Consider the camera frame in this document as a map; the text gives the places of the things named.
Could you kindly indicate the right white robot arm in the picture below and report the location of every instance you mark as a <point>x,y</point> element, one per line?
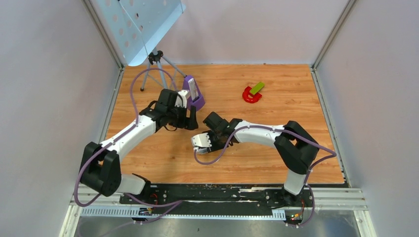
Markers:
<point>295,146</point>

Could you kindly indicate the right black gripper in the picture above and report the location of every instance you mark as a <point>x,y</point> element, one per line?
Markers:
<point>214,147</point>

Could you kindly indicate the green block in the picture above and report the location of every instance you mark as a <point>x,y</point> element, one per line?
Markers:
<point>257,88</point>

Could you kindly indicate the blue perforated music stand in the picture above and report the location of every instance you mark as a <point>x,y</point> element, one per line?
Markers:
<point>135,27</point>

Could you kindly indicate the purple metronome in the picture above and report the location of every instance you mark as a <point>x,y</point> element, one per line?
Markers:
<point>196,98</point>

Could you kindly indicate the red horseshoe magnet toy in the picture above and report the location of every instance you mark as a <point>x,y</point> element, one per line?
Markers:
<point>249,98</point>

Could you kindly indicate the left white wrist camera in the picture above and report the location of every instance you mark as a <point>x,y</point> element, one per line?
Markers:
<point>182,98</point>

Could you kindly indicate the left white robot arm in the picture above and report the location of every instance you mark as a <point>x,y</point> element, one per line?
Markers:
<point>100,168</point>

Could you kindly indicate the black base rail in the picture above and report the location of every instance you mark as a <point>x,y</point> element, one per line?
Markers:
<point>221,199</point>

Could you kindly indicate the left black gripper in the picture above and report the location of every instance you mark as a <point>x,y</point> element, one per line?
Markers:
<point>187,122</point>

